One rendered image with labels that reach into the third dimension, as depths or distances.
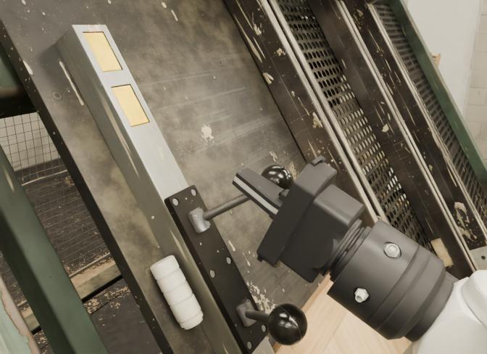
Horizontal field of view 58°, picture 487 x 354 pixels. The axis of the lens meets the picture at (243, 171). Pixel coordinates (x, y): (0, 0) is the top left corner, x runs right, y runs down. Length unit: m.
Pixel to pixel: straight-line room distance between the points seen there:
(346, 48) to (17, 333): 1.07
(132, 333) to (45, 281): 2.31
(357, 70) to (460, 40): 3.26
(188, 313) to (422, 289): 0.25
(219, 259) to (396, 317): 0.21
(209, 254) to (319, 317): 0.26
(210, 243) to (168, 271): 0.06
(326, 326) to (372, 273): 0.34
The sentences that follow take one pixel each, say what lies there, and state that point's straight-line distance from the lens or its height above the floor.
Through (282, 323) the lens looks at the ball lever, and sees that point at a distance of 0.43.
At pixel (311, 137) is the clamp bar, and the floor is 1.50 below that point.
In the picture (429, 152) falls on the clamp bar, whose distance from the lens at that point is 1.57.
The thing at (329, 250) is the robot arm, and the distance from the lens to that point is 0.41.
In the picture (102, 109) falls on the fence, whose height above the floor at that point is 1.61.
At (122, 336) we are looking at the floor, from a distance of 2.81.
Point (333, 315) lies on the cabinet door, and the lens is 0.75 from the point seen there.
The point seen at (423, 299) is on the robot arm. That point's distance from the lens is 0.40.
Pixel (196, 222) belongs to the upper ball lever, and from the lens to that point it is 0.51.
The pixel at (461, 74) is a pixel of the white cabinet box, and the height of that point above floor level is 1.28.
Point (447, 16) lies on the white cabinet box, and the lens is 4.50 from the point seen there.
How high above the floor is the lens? 1.71
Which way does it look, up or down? 18 degrees down
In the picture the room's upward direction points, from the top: straight up
